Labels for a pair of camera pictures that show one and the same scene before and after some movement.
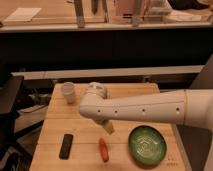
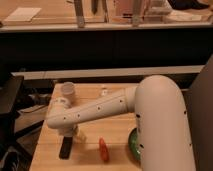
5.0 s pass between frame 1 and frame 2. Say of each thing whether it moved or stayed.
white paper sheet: stayed
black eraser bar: stayed
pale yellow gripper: moved
